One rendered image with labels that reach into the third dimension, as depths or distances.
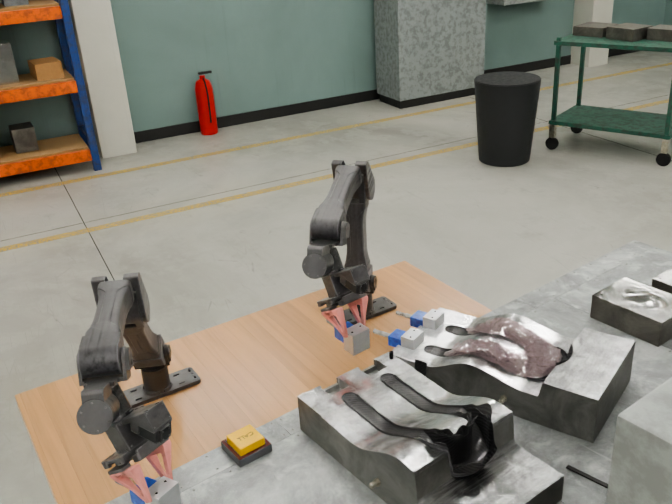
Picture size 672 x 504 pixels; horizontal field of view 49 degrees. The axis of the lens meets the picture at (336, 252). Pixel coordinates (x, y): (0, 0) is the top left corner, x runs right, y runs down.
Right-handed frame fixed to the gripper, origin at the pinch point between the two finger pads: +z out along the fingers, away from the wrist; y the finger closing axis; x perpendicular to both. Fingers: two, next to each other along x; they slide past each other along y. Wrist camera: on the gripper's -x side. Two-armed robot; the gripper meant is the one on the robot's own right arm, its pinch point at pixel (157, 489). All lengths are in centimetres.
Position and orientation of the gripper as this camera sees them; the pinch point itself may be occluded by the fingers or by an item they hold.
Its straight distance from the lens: 137.6
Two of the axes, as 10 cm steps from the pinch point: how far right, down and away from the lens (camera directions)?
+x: -7.2, 3.2, 6.1
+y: 5.1, -3.4, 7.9
